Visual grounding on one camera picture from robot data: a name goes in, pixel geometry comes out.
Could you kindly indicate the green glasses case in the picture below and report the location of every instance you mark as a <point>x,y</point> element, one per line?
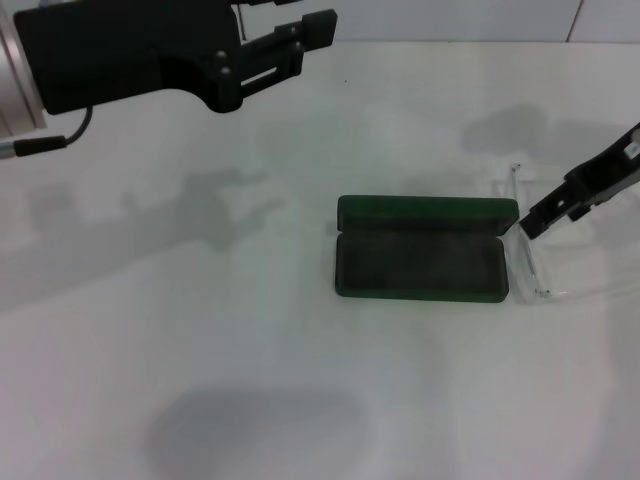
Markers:
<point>420,265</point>

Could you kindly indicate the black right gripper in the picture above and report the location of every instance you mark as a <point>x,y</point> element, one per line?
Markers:
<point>610,167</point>

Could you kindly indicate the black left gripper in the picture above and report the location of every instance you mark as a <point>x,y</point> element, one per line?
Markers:
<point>125,55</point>

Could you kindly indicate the clear white glasses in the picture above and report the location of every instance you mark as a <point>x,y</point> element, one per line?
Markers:
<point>525,270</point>

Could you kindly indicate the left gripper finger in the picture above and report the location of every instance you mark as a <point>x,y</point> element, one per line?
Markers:
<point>317,29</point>

